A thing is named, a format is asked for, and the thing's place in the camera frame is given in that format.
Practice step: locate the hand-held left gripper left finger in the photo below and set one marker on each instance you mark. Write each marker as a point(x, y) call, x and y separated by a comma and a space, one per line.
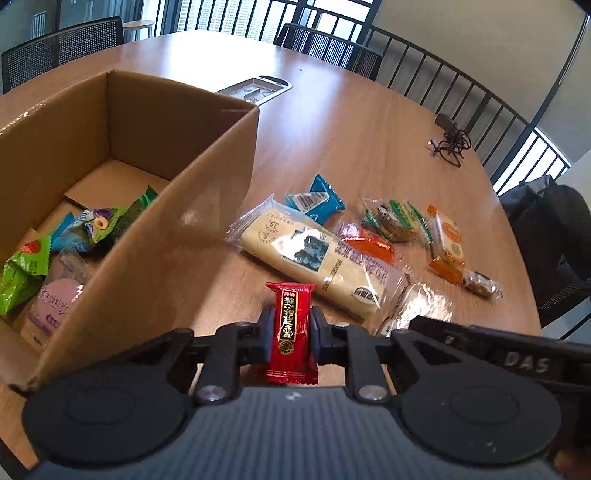
point(267, 337)

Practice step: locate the purple round cake packet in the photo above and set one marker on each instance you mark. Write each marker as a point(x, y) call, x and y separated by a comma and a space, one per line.
point(55, 295)

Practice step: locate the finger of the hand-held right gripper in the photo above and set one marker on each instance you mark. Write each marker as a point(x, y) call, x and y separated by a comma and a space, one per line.
point(438, 330)

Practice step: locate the black mesh office chair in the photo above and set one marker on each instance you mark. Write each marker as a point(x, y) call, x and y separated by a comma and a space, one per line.
point(323, 46)
point(55, 50)
point(570, 290)

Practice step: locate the light green packet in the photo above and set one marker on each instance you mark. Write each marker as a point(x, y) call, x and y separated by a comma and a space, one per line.
point(23, 281)

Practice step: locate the person's right hand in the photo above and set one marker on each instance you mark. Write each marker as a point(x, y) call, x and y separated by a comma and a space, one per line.
point(570, 464)

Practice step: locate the long white biscuit packet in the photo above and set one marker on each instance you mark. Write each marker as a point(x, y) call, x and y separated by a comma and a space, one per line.
point(295, 244)

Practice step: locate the blue green nut packet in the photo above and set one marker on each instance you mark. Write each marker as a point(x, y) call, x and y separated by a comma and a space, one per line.
point(97, 221)

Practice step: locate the clear packet white cake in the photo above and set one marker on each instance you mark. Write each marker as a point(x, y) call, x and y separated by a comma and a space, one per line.
point(425, 300)

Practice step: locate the white round stool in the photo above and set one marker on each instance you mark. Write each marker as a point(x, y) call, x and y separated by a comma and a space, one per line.
point(138, 25)

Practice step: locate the brown cardboard box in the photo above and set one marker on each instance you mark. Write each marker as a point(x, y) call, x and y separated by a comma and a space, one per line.
point(138, 286)

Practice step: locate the green trimmed cracker packet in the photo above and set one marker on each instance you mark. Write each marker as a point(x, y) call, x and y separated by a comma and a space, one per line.
point(392, 221)

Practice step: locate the black backpack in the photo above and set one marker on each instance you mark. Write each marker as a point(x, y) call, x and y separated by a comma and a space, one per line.
point(545, 217)

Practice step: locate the clear packet brown cake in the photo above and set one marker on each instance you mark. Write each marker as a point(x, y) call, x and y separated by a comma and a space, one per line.
point(480, 282)

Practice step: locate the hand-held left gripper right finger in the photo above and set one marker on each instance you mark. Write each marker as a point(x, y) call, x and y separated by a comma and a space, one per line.
point(315, 337)

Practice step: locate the red packet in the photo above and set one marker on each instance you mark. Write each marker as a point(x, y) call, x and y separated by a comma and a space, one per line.
point(292, 332)

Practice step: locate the black metal railing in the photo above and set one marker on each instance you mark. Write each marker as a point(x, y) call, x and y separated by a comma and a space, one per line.
point(461, 81)

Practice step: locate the orange white biscuit packet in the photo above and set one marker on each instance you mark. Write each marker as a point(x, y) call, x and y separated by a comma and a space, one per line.
point(448, 240)

